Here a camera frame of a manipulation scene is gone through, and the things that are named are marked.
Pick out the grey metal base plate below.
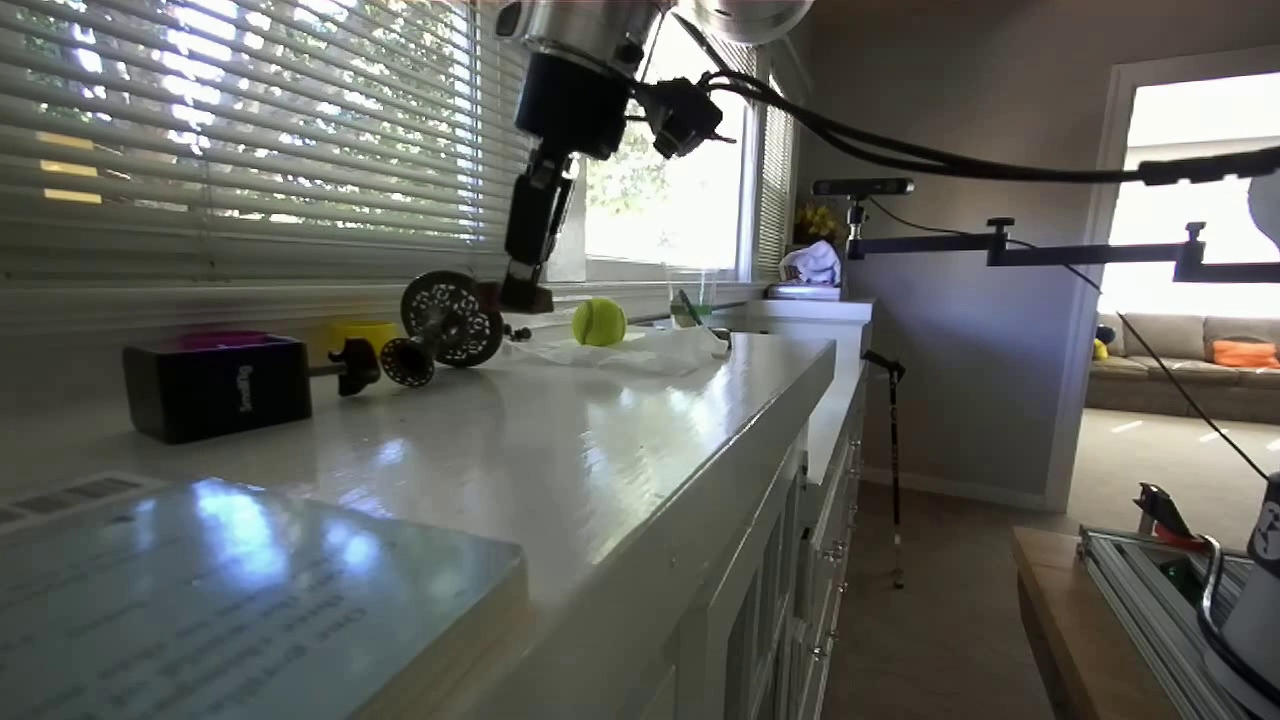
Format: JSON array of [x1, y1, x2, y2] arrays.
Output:
[[1077, 522, 1272, 720]]

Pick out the small black dumbbell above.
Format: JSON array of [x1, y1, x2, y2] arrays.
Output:
[[309, 333, 439, 400]]

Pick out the pink bowl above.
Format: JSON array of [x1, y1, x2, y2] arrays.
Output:
[[176, 321, 275, 354]]

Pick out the glass window pane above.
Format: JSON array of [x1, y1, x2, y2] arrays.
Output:
[[552, 0, 766, 276]]

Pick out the dumbbell with large disc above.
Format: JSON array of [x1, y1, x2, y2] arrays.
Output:
[[397, 268, 536, 373]]

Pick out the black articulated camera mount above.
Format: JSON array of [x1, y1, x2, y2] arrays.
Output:
[[850, 216, 1280, 288]]

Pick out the red black clamp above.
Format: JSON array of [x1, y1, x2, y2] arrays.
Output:
[[1133, 480, 1218, 557]]

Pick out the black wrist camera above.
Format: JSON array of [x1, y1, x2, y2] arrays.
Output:
[[635, 78, 737, 164]]

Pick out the white counter cabinet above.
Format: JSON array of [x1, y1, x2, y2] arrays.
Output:
[[0, 298, 878, 720]]

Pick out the thin black camera cable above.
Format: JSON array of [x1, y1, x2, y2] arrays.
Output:
[[865, 195, 1280, 484]]

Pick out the black bar camera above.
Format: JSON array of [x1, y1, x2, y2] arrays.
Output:
[[811, 178, 921, 200]]

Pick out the white paperback book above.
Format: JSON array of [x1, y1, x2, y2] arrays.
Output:
[[0, 477, 533, 720]]

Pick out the orange pillow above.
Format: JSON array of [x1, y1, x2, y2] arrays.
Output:
[[1212, 337, 1280, 373]]

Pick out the wooden side table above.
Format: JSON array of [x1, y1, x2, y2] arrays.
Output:
[[1013, 518, 1185, 720]]

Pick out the yellow tennis ball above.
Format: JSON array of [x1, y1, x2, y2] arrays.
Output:
[[572, 298, 632, 354]]

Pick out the black box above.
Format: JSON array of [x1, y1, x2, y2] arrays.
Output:
[[120, 333, 318, 448]]

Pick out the white rounded object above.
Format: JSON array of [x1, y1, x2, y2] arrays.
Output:
[[772, 237, 850, 294]]

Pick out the yellow flower bunch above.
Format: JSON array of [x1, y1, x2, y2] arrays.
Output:
[[795, 195, 851, 251]]

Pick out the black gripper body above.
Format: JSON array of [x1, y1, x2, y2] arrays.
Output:
[[511, 53, 632, 162]]

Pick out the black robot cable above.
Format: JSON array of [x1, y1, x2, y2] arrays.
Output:
[[665, 9, 1280, 191]]

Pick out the white cloth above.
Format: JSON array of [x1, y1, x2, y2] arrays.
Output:
[[511, 321, 737, 379]]

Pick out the white window blinds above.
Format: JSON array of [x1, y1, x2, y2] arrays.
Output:
[[0, 0, 546, 283]]

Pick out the beige sofa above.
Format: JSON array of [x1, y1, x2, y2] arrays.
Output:
[[1086, 309, 1280, 430]]

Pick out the thin black stand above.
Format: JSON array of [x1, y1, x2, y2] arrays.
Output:
[[860, 349, 912, 594]]

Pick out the yellow bowl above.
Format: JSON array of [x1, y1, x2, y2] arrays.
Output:
[[311, 318, 406, 361]]

